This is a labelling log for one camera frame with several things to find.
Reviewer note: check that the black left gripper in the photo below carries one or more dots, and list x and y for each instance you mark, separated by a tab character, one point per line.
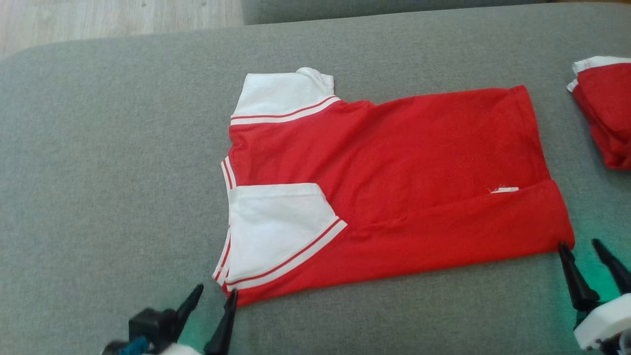
153	328

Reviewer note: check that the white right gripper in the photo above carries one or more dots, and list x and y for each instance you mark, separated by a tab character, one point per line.
606	320

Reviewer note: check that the large grey sofa ottoman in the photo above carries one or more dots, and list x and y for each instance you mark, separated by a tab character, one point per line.
98	172

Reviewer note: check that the red white sports shirt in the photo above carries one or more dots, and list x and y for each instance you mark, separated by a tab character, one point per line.
419	162

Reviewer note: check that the grey sofa seat cushion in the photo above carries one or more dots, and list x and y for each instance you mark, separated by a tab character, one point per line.
394	7

